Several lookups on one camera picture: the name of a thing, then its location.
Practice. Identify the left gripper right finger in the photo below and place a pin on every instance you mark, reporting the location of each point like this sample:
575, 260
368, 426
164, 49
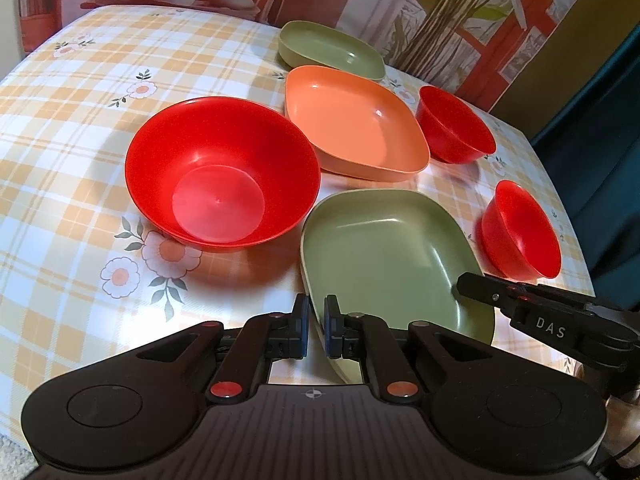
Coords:
367, 340

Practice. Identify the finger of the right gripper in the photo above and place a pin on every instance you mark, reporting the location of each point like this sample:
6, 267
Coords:
497, 292

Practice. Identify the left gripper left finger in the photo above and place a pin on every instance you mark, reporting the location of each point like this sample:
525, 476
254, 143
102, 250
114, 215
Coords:
244, 355

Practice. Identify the small red bowl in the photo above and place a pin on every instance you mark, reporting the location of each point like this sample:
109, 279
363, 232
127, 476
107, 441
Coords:
517, 235

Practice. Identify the yellow checkered floral tablecloth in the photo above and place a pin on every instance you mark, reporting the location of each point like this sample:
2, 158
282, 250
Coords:
83, 274

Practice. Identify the medium red bowl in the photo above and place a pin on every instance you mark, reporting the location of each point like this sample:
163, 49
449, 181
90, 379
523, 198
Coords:
454, 133

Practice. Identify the large red bowl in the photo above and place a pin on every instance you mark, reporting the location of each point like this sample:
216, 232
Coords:
221, 172

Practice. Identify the printed backdrop poster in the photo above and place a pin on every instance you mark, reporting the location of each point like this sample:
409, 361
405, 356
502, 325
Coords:
425, 10

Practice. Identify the person's right hand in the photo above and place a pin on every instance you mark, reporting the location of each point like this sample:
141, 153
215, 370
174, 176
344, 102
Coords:
621, 402

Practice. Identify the orange square plate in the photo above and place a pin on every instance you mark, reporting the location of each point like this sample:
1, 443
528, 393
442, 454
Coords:
357, 127

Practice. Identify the green square plate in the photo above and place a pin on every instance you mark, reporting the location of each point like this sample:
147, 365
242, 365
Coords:
307, 43
391, 253

